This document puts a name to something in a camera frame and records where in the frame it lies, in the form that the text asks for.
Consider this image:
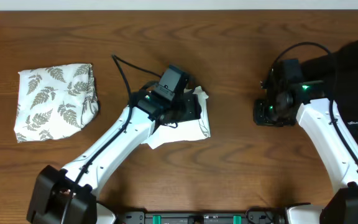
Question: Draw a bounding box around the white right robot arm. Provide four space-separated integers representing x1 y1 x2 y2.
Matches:
254 80 358 223

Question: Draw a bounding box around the fern-print fabric bag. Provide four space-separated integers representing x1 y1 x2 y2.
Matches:
14 63 99 142

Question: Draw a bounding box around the black garment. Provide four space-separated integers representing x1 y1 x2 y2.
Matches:
301 40 358 144

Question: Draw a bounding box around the white printed t-shirt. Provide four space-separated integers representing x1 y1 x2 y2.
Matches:
143 86 211 149

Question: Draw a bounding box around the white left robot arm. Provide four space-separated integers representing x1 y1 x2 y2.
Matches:
26 87 211 224

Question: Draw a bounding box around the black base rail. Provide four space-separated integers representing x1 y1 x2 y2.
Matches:
116 207 288 224

